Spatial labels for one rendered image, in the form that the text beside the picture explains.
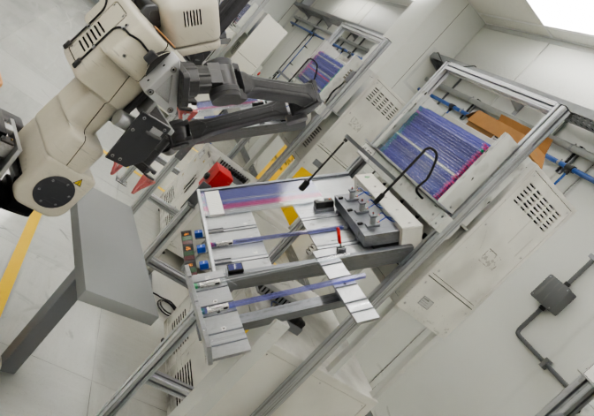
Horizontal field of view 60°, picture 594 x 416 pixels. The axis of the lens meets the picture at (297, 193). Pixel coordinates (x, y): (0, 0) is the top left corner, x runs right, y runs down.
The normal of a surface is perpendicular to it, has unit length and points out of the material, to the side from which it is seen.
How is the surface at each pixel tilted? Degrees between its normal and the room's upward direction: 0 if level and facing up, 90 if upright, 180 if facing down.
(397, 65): 90
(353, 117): 90
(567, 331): 90
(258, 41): 90
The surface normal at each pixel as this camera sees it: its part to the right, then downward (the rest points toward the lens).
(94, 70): 0.49, 0.58
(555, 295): -0.70, -0.54
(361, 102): 0.25, 0.42
